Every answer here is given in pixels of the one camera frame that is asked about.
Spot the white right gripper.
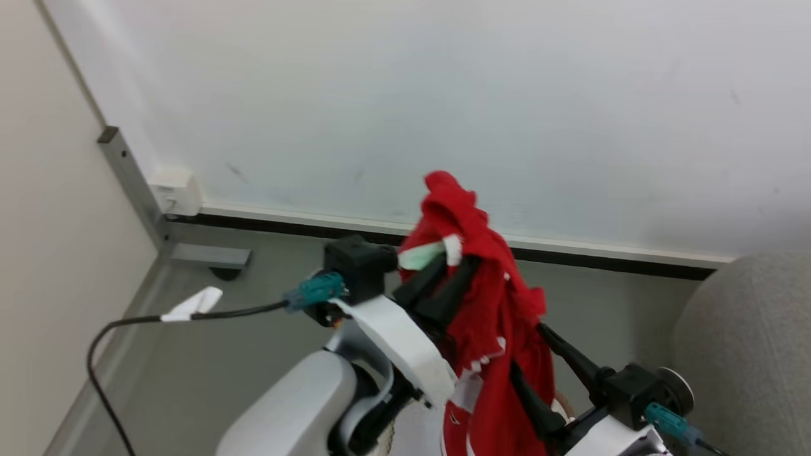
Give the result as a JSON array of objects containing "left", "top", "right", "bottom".
[{"left": 509, "top": 323, "right": 674, "bottom": 456}]

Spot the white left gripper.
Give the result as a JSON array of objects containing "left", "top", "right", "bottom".
[{"left": 328, "top": 253, "right": 482, "bottom": 408}]

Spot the red garment with white trim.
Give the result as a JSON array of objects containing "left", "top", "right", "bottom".
[{"left": 398, "top": 170, "right": 557, "bottom": 456}]

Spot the black white baseboard strip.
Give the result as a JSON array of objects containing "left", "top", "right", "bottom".
[{"left": 166, "top": 204, "right": 736, "bottom": 281}]

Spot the grey fabric sofa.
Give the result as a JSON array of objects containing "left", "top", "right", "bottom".
[{"left": 670, "top": 250, "right": 811, "bottom": 456}]

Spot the teal left cable connector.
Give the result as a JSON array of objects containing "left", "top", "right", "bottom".
[{"left": 283, "top": 272, "right": 347, "bottom": 312}]

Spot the teal cable connector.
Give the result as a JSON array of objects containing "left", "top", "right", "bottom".
[
  {"left": 283, "top": 272, "right": 347, "bottom": 312},
  {"left": 644, "top": 402, "right": 705, "bottom": 448}
]

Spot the teal right cable connector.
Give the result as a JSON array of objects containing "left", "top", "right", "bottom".
[{"left": 644, "top": 402, "right": 705, "bottom": 448}]

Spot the grey metal floor bracket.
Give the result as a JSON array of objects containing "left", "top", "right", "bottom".
[{"left": 167, "top": 243, "right": 253, "bottom": 281}]

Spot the white cable tag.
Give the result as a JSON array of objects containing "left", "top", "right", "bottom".
[{"left": 160, "top": 286, "right": 224, "bottom": 323}]

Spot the white wall socket box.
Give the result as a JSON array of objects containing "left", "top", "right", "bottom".
[{"left": 148, "top": 164, "right": 204, "bottom": 217}]

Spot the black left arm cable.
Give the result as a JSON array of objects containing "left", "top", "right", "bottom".
[{"left": 86, "top": 301, "right": 290, "bottom": 456}]

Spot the grey metal corner post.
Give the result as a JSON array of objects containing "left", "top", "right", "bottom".
[{"left": 97, "top": 125, "right": 170, "bottom": 249}]

